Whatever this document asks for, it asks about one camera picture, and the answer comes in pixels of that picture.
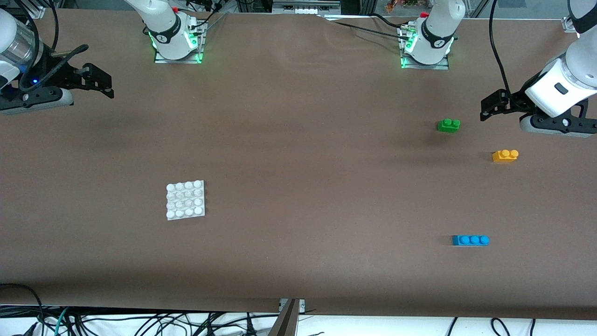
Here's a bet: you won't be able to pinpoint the white studded base plate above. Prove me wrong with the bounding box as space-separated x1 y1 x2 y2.
166 180 206 221

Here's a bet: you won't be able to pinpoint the blue three-stud block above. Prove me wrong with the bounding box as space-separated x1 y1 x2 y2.
451 235 490 247

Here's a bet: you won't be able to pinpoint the brown table cover sheet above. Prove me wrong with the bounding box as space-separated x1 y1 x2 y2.
0 7 597 320

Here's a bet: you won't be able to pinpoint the silver background equipment box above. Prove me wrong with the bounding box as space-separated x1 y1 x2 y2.
273 0 341 14

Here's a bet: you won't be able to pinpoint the dark metal beam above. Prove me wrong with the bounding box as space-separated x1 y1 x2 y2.
267 299 299 336

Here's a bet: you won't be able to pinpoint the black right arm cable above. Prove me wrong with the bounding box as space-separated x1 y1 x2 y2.
14 0 89 91

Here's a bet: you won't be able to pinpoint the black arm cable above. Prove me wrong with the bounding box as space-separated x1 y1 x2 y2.
488 0 514 94
14 0 89 91

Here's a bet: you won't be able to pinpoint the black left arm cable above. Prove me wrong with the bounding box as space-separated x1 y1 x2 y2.
488 0 514 94

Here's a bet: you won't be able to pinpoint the thick black base cable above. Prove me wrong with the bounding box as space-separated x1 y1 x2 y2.
372 13 404 29

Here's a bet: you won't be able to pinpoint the thin black base cable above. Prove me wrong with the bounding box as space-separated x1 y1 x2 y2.
333 21 413 40

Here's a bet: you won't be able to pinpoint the black looping floor cable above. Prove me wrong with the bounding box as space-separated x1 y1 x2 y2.
0 283 45 336

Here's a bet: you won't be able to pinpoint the teal floor cable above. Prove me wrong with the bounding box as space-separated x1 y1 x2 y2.
53 307 70 336

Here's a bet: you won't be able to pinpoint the tangled black floor cables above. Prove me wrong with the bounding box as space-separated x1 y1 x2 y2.
70 309 280 336

